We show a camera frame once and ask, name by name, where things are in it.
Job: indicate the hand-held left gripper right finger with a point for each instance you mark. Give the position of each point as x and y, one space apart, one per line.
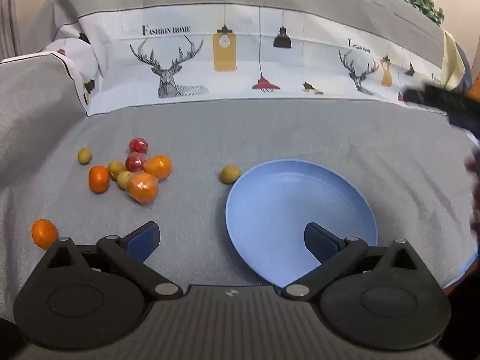
318 242

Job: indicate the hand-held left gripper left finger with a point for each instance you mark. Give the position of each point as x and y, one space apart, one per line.
144 240

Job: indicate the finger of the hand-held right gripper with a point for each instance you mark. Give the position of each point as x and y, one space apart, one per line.
423 95

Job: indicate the plastic-wrapped orange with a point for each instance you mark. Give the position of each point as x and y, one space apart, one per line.
158 167
142 191

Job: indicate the blue plate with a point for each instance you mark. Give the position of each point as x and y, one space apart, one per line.
285 202

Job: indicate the plain orange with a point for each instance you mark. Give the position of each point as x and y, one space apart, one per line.
98 179
44 233

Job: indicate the yellow-brown longan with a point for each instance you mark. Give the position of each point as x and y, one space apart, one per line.
116 168
124 180
230 174
84 155

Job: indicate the person's right hand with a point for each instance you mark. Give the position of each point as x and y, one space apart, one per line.
474 167

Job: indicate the pale yellow cloth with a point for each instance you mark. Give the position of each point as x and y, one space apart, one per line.
452 63

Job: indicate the small red wrapped ball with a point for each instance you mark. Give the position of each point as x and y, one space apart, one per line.
135 162
138 145

